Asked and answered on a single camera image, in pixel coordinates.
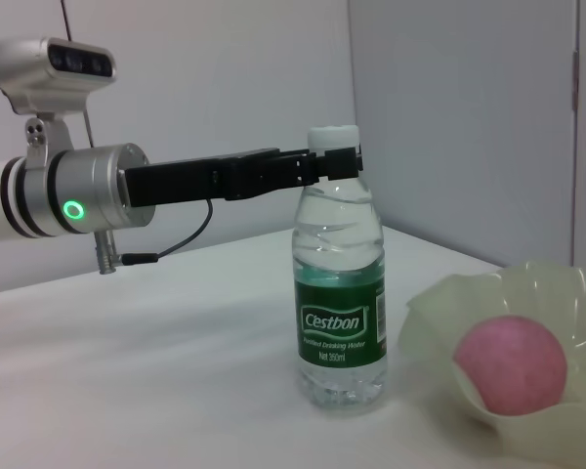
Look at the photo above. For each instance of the pink peach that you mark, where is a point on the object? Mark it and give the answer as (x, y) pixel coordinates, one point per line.
(510, 364)

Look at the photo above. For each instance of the green wavy glass fruit plate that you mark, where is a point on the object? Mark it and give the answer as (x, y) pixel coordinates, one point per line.
(517, 293)

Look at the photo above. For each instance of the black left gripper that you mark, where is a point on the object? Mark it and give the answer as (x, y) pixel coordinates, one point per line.
(185, 178)

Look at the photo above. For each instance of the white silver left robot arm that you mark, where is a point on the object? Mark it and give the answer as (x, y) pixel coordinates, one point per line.
(93, 190)

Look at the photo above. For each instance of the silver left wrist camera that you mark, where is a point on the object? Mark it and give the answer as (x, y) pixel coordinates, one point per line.
(34, 68)

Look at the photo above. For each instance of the clear green-label water bottle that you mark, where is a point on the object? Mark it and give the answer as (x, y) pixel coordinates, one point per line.
(339, 312)

